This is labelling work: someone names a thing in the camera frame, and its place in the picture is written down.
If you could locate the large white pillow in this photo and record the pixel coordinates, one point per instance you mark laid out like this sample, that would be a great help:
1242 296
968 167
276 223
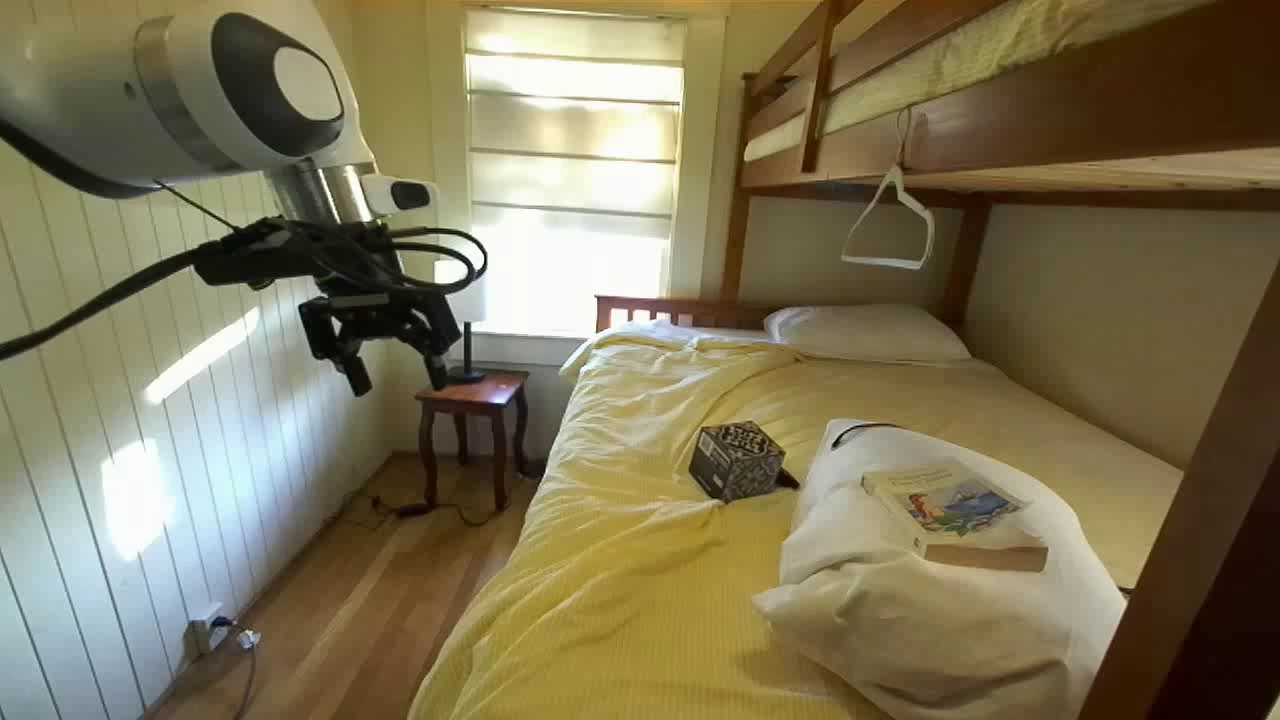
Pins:
923 627

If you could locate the wooden nightstand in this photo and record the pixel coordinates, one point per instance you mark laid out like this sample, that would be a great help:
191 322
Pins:
474 399

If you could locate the fairy tales picture book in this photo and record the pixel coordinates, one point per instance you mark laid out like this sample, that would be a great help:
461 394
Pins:
953 511

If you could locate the bed with yellow sheet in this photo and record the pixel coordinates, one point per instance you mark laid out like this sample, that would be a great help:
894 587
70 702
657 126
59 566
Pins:
643 563

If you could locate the small white pillow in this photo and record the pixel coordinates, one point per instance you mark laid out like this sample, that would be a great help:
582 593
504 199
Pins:
867 333

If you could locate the wooden bunk bed frame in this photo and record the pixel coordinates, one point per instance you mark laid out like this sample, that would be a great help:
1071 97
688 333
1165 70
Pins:
1065 115

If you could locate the floor power strip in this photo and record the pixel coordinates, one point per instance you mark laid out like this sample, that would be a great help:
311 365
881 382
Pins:
215 633

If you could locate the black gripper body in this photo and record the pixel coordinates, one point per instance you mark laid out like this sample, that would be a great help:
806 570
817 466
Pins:
384 322

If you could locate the dark patterned tissue box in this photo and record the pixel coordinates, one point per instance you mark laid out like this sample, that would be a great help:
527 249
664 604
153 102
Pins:
737 462

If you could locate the white clothes hanger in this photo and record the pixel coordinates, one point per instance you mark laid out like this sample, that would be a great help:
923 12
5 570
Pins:
890 263

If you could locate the white window blind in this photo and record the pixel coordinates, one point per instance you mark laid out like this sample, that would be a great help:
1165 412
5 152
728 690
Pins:
575 160

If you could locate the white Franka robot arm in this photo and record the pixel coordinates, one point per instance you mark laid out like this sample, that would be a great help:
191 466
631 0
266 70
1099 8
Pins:
134 83

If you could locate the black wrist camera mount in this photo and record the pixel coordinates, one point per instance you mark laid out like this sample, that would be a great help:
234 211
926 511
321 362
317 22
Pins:
292 249

